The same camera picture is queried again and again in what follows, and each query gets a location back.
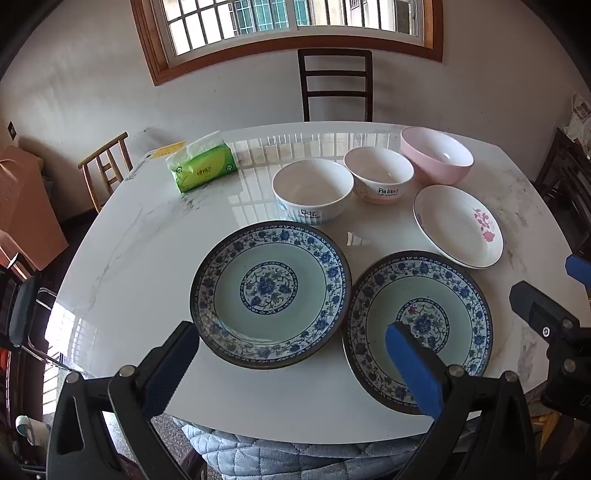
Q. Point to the white roll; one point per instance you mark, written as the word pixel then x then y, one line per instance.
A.
pixel 32 427

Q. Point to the bamboo chair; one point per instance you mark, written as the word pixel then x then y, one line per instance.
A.
pixel 547 422

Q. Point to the dark wooden furniture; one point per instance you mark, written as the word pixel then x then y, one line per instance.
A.
pixel 561 184

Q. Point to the green tissue pack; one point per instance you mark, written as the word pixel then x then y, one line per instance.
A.
pixel 203 168

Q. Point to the wooden framed window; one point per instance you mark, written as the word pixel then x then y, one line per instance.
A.
pixel 286 40

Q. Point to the white plate with pink flower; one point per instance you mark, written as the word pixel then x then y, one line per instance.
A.
pixel 452 221

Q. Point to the dark wooden chair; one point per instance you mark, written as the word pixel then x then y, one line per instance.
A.
pixel 334 57

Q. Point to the light wooden chair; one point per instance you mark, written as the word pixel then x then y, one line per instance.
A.
pixel 102 148

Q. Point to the yellow rectangular sticker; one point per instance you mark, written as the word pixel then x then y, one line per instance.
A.
pixel 168 150

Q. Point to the orange cardboard box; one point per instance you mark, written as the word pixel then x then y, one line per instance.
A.
pixel 27 207

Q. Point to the black wall switch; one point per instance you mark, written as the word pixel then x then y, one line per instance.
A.
pixel 12 130

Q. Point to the black office chair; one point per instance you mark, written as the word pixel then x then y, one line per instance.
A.
pixel 23 309

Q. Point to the blue floral plate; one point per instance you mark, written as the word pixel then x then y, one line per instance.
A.
pixel 461 332
pixel 268 286

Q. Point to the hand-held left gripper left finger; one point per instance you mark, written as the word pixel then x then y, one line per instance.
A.
pixel 168 369

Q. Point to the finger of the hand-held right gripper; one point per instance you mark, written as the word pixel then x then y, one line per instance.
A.
pixel 531 302
pixel 577 270

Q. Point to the grey quilted cloth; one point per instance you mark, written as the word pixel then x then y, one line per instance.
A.
pixel 277 457

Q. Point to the white bowl with blue stripes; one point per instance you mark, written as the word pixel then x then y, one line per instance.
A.
pixel 309 184

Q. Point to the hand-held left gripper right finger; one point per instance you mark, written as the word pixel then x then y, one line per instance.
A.
pixel 415 374

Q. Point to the white bowl with pink base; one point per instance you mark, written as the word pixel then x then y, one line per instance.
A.
pixel 378 170

